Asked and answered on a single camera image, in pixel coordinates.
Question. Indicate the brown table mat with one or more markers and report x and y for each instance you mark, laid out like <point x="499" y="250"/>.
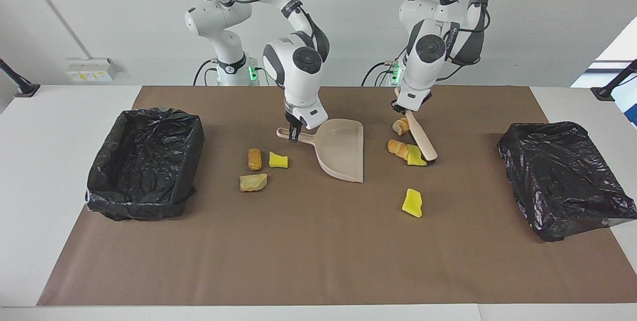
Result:
<point x="318" y="251"/>

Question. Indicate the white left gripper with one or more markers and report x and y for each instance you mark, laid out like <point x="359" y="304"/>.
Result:
<point x="415" y="96"/>

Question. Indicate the white wall socket box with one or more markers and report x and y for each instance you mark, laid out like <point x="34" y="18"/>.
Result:
<point x="92" y="69"/>

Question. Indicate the tan bread chunk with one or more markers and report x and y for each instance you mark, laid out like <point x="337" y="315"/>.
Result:
<point x="397" y="149"/>

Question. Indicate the brown bread roll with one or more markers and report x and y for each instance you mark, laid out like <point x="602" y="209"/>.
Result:
<point x="255" y="159"/>

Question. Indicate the white wall conduit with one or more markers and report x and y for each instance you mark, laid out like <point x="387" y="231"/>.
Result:
<point x="54" y="10"/>

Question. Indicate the beige hand brush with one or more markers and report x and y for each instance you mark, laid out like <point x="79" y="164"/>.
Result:
<point x="420" y="137"/>

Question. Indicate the black clamp stand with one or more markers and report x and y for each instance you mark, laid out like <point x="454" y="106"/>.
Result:
<point x="609" y="89"/>
<point x="15" y="82"/>

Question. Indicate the orange striped croissant piece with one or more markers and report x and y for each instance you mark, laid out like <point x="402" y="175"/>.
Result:
<point x="399" y="127"/>

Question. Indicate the yellow sponge piece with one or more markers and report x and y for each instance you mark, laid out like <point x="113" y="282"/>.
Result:
<point x="414" y="157"/>
<point x="278" y="160"/>
<point x="412" y="204"/>

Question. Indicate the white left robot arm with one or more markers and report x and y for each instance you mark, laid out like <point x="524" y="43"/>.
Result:
<point x="415" y="69"/>

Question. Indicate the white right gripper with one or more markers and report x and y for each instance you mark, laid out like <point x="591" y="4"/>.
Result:
<point x="308" y="112"/>

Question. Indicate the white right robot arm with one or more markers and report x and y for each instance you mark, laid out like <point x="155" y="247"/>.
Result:
<point x="286" y="69"/>

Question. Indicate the pale tan stone chunk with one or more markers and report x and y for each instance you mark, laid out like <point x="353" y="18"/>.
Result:
<point x="253" y="182"/>

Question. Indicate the black bag lined bin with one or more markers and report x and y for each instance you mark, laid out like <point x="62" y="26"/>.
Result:
<point x="144" y="161"/>
<point x="562" y="176"/>

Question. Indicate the beige plastic dustpan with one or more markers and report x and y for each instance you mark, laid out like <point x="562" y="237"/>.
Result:
<point x="343" y="152"/>

